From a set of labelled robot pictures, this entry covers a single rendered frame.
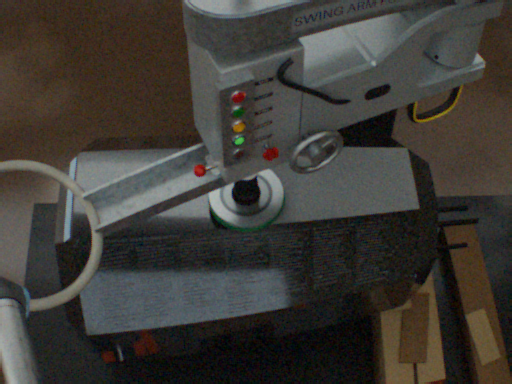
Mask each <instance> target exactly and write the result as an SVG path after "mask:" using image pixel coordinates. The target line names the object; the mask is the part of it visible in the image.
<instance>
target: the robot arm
mask: <svg viewBox="0 0 512 384"><path fill-rule="evenodd" d="M30 305H31V303H30V296H29V293H28V292H27V289H26V288H24V287H23V286H21V285H20V284H18V283H17V282H12V281H10V280H8V279H6V278H4V277H2V276H0V364H1V367H2V372H3V376H4V380H5V384H45V381H44V379H43V377H42V373H41V369H40V365H39V363H38V361H37V357H36V353H35V348H34V345H33V343H32V340H31V336H30V332H29V327H28V323H27V320H26V318H28V315H29V311H30Z"/></svg>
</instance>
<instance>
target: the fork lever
mask: <svg viewBox="0 0 512 384"><path fill-rule="evenodd" d="M208 154H210V153H209V151H208V149H207V146H206V145H205V143H201V144H199V145H196V146H194V147H191V148H189V149H186V150H184V151H181V152H179V153H176V154H174V155H172V156H169V157H167V158H164V159H162V160H159V161H158V162H155V163H153V164H150V165H148V166H145V167H143V168H141V169H138V170H136V171H134V172H132V173H129V174H127V175H125V176H123V177H120V178H118V179H116V180H113V181H111V182H109V183H105V184H103V185H100V186H99V187H96V188H94V189H92V190H90V191H88V192H85V193H84V194H82V198H83V199H84V200H85V199H91V200H92V202H93V204H94V206H95V209H96V211H97V213H98V216H99V218H100V221H101V224H99V225H97V226H95V227H93V229H94V231H95V233H97V232H102V233H103V237H104V236H107V235H110V234H113V233H115V232H117V231H119V230H121V229H123V228H126V227H129V226H132V225H134V224H136V223H138V222H141V221H143V220H145V219H147V218H149V217H152V216H154V215H156V214H158V213H160V214H161V213H163V212H166V211H168V210H170V209H172V208H174V207H177V206H179V205H182V204H184V203H186V202H189V201H191V200H194V199H196V198H198V197H200V196H203V195H205V194H207V193H210V192H212V191H215V190H217V189H220V188H222V187H225V186H227V185H229V184H227V183H226V182H225V181H224V180H223V178H222V176H221V174H218V175H215V176H214V175H213V173H212V171H211V170H208V171H206V174H205V175H204V176H203V177H197V176H196V175H195V173H194V168H195V166H196V165H198V164H202V165H204V166H205V165H207V162H206V160H205V158H204V156H206V155H208Z"/></svg>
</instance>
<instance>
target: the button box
mask: <svg viewBox="0 0 512 384"><path fill-rule="evenodd" d="M214 85H215V97H216V110H217V123H218V128H217V136H218V149H219V161H220V163H221V165H222V167H223V168H227V167H230V166H232V165H235V164H238V163H240V162H243V161H245V160H248V159H251V158H253V157H255V79H254V77H253V76H252V74H251V73H250V74H247V75H244V76H241V77H240V78H237V79H234V80H231V81H227V82H220V81H218V82H215V83H214ZM238 91H244V92H245V93H246V96H245V98H244V99H243V100H242V101H241V102H239V103H235V104H233V103H232V102H231V101H230V98H231V96H232V95H233V94H234V93H235V92H238ZM237 107H245V108H246V111H245V113H244V114H243V116H241V117H239V118H232V117H231V116H230V112H231V111H232V109H234V108H237ZM238 121H245V122H246V127H245V128H244V130H243V131H241V132H239V133H233V132H231V127H232V125H233V124H235V123H236V122H238ZM241 134H244V135H246V137H247V138H246V141H245V142H244V143H243V144H241V145H239V146H233V145H232V143H231V142H232V140H233V138H234V137H236V136H238V135H241ZM240 148H245V149H246V150H247V153H246V154H245V156H243V157H242V158H240V159H233V158H232V154H233V153H234V152H235V151H236V150H237V149H240Z"/></svg>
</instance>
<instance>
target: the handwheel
mask: <svg viewBox="0 0 512 384"><path fill-rule="evenodd" d="M324 138H330V139H329V140H328V141H326V142H325V143H324V144H321V143H315V142H316V141H318V140H320V139H324ZM302 140H303V141H302V142H301V143H299V144H298V145H297V146H296V147H295V148H294V150H293V151H292V153H291V155H290V157H289V166H290V168H291V170H292V171H294V172H296V173H299V174H307V173H312V172H314V171H317V170H319V169H321V168H323V167H324V166H326V165H327V164H329V163H330V162H331V161H334V160H335V159H336V158H337V156H338V154H339V153H340V151H341V149H342V147H343V142H344V141H343V137H342V135H341V134H340V133H339V132H337V131H335V130H324V131H320V132H317V133H315V134H312V135H310V134H309V133H306V134H304V135H303V136H302ZM335 141H336V145H335V147H334V150H333V151H332V152H331V154H330V155H329V156H327V157H326V154H327V152H326V149H327V148H328V147H330V146H331V145H332V144H333V143H334V142H335ZM306 146H307V149H305V147H306ZM305 155H309V158H310V160H311V161H312V165H310V166H298V165H297V164H296V160H297V158H298V156H305ZM324 157H325V158H324ZM323 158H324V159H323Z"/></svg>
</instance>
